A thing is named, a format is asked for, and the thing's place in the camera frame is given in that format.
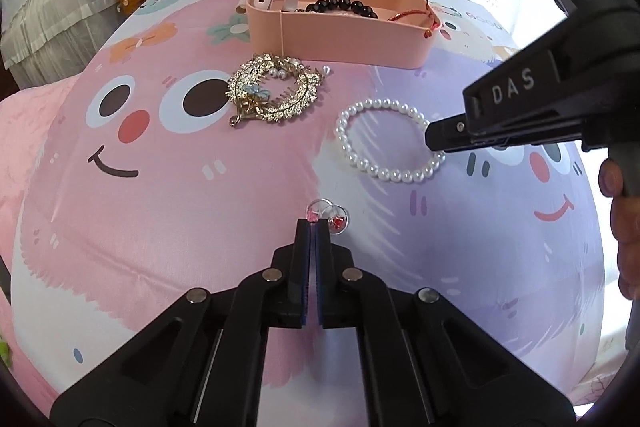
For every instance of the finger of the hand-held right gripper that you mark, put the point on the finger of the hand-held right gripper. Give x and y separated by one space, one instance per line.
447 134

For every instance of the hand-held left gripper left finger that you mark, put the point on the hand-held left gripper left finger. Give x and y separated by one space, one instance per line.
300 257

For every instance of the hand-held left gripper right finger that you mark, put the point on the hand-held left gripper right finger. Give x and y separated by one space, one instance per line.
322 257

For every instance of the pink plastic tray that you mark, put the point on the pink plastic tray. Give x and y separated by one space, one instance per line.
340 39

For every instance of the person's right hand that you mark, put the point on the person's right hand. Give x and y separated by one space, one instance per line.
630 237

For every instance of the gold leaf hair comb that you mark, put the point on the gold leaf hair comb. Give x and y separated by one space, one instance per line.
295 99

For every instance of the pink fluffy blanket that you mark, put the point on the pink fluffy blanket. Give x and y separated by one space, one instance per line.
20 147

